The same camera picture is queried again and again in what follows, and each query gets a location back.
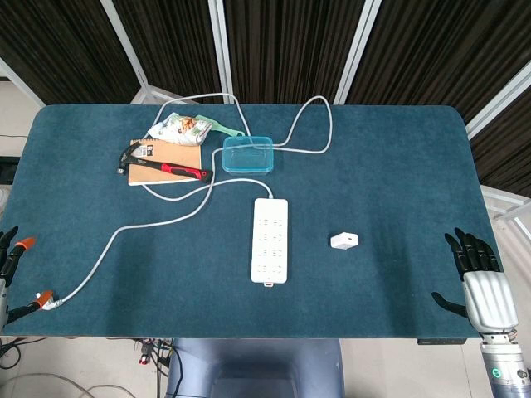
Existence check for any white power strip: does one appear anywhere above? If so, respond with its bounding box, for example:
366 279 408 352
250 197 290 288

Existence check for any red black claw hammer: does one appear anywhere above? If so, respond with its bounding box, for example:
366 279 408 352
114 141 213 183

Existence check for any light green plastic comb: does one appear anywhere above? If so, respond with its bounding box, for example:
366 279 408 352
194 114 246 138

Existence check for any clear teal-rimmed plastic container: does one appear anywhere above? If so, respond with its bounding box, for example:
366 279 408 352
222 135 275 175

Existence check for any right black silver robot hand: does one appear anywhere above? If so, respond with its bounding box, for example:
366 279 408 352
431 226 519 333

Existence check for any blue-grey robot torso base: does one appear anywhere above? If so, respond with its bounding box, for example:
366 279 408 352
165 337 345 398

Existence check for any left orange-tipped black robot hand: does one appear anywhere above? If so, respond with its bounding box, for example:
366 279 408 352
0 226 55 328

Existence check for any black floor cable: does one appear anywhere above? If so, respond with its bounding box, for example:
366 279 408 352
0 338 45 371

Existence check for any brown kraft spiral notebook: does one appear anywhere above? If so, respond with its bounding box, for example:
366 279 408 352
127 138 204 187

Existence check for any grey power strip cable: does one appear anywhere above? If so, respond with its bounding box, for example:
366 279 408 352
41 93 335 312

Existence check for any dark ribbed partition panel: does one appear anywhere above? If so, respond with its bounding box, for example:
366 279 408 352
112 0 224 104
346 0 531 124
223 0 367 104
0 0 140 105

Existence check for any white plug adapter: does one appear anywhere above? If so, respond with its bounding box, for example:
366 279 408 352
329 233 361 251

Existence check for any blue carpet table mat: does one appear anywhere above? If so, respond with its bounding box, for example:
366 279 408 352
0 103 514 339

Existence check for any white printed snack bag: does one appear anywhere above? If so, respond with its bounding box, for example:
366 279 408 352
147 112 215 147

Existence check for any grey floor cable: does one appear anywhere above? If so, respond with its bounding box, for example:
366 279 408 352
0 371 138 398

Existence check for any white partition frame post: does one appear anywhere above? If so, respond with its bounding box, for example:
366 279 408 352
0 57 46 107
208 0 234 104
464 61 531 140
99 0 149 86
334 0 382 104

